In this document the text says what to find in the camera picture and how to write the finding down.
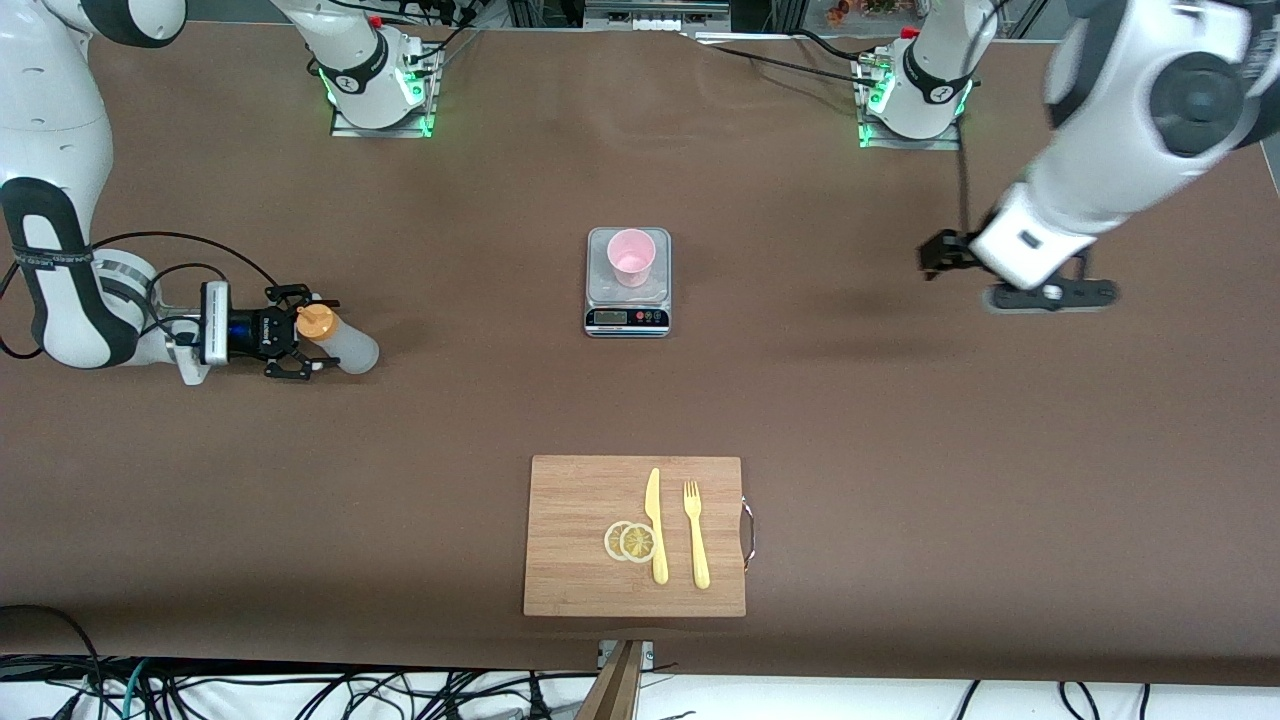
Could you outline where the black cable on table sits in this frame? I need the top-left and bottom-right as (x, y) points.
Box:
(690, 30), (886, 91)

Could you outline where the teal floor cable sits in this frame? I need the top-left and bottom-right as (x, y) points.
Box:
(120, 658), (156, 720)

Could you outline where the brown table cover sheet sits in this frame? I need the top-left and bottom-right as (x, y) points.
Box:
(0, 18), (1280, 687)

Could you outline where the black base cable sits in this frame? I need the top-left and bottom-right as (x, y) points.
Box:
(395, 0), (483, 76)

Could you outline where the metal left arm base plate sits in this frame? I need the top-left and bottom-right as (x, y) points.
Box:
(858, 55), (963, 151)

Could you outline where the translucent squeeze bottle orange cap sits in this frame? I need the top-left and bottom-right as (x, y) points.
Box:
(297, 303), (381, 376)

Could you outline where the yellow plastic fork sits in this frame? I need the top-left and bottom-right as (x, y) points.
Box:
(683, 480), (712, 590)

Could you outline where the silver digital kitchen scale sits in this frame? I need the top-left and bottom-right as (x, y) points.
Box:
(584, 227), (672, 339)

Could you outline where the pink plastic cup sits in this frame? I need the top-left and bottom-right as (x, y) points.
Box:
(608, 229), (657, 289)

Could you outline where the black looped floor cable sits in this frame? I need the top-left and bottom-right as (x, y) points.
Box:
(0, 604), (106, 720)

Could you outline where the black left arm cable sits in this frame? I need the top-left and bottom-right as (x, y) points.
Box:
(955, 0), (1001, 241)

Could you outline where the small orange object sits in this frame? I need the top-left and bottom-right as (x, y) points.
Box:
(825, 0), (901, 26)

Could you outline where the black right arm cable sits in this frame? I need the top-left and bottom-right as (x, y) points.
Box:
(88, 231), (283, 301)

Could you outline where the yellow plastic knife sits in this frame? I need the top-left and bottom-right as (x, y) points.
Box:
(644, 467), (670, 586)

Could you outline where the wooden cutting board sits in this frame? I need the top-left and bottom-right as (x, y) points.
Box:
(523, 455), (756, 618)

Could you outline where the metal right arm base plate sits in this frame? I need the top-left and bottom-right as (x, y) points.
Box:
(330, 40), (438, 139)

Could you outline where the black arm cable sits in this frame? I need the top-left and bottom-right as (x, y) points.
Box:
(88, 231), (283, 301)
(955, 0), (1001, 241)

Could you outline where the white power strip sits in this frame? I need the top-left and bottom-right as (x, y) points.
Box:
(585, 0), (731, 33)

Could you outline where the wooden post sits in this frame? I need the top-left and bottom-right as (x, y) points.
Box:
(575, 640), (644, 720)

